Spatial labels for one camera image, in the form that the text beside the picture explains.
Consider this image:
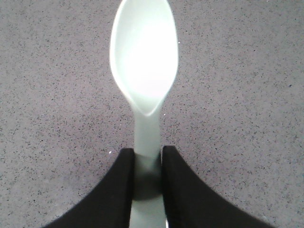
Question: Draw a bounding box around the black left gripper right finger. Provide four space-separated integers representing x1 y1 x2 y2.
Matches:
161 146 271 228

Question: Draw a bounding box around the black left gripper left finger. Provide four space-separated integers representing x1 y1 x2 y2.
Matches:
45 148 135 228

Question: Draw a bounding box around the mint green plastic spoon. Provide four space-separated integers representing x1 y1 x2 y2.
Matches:
110 0 178 228

